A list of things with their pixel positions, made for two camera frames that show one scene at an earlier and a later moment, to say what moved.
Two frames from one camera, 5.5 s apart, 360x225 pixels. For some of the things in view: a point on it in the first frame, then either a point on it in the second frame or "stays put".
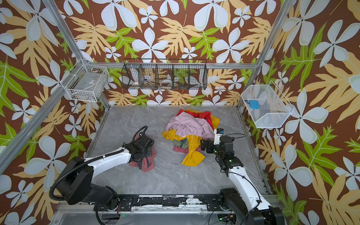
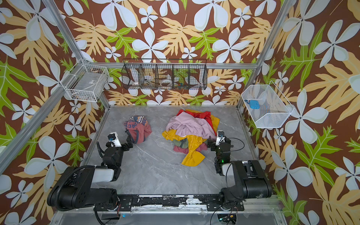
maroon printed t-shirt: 147,162 to 138,128
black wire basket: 164,74 stays put
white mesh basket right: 267,106 stays put
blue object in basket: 253,104 stays put
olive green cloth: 183,143 stays put
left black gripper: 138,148 to 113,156
